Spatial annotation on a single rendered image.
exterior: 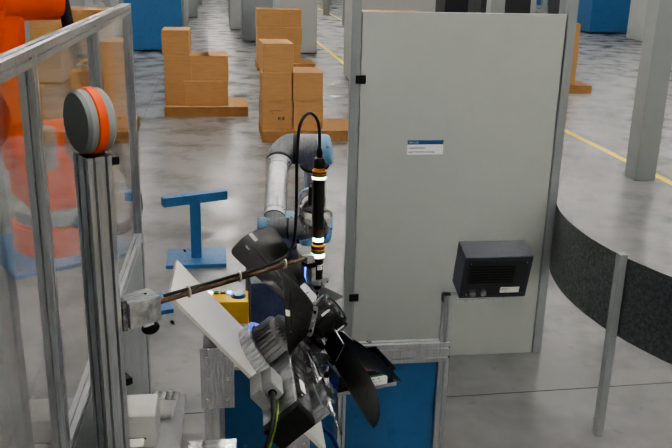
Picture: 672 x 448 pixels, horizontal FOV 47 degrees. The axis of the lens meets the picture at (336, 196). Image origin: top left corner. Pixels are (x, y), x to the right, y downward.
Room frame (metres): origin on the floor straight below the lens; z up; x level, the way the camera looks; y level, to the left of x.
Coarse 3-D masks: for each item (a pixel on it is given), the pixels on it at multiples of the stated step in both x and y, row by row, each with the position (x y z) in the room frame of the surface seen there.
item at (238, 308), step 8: (216, 296) 2.61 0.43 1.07; (224, 296) 2.61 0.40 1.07; (232, 296) 2.61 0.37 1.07; (224, 304) 2.56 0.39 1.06; (232, 304) 2.57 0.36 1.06; (240, 304) 2.57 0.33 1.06; (248, 304) 2.58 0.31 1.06; (232, 312) 2.57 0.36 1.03; (240, 312) 2.57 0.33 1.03; (248, 312) 2.58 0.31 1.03; (240, 320) 2.57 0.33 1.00; (248, 320) 2.58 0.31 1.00
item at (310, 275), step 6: (306, 258) 2.25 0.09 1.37; (312, 258) 2.26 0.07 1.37; (306, 264) 2.26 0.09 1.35; (312, 264) 2.25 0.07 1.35; (306, 270) 2.28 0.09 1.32; (312, 270) 2.26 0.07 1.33; (306, 276) 2.28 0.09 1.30; (312, 276) 2.26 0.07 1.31; (324, 276) 2.31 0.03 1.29; (312, 282) 2.26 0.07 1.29; (318, 282) 2.26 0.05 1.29; (324, 282) 2.27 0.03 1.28
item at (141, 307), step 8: (144, 288) 1.93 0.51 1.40; (120, 296) 1.87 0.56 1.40; (128, 296) 1.87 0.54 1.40; (136, 296) 1.87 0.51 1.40; (144, 296) 1.87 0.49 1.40; (152, 296) 1.88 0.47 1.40; (128, 304) 1.83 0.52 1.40; (136, 304) 1.83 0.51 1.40; (144, 304) 1.85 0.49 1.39; (152, 304) 1.87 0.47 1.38; (160, 304) 1.88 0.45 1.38; (128, 312) 1.83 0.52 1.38; (136, 312) 1.83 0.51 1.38; (144, 312) 1.85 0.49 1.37; (152, 312) 1.86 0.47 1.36; (160, 312) 1.88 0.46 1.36; (128, 320) 1.83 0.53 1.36; (136, 320) 1.83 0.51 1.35; (144, 320) 1.85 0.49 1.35; (152, 320) 1.86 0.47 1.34
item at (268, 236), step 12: (264, 228) 2.36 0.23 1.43; (240, 240) 2.26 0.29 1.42; (252, 240) 2.29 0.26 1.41; (264, 240) 2.31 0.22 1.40; (276, 240) 2.34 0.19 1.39; (240, 252) 2.22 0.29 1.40; (252, 252) 2.25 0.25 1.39; (264, 252) 2.27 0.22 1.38; (276, 252) 2.29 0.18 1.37; (252, 264) 2.22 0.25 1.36; (264, 264) 2.24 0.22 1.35; (276, 264) 2.26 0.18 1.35; (264, 276) 2.21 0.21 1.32; (276, 276) 2.23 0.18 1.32; (300, 276) 2.26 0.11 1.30; (276, 288) 2.20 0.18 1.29
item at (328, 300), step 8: (328, 296) 2.23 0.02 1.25; (320, 304) 2.18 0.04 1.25; (328, 304) 2.17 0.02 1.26; (336, 304) 2.25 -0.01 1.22; (320, 312) 2.16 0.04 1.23; (328, 312) 2.15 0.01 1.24; (336, 312) 2.16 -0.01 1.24; (320, 320) 2.15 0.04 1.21; (328, 320) 2.15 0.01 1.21; (336, 320) 2.15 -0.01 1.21; (344, 320) 2.17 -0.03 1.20; (320, 328) 2.14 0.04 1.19; (328, 328) 2.14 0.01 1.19; (336, 328) 2.15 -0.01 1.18; (312, 336) 2.15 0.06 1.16; (320, 336) 2.16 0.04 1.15; (328, 336) 2.15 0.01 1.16; (312, 344) 2.13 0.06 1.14; (320, 344) 2.17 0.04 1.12
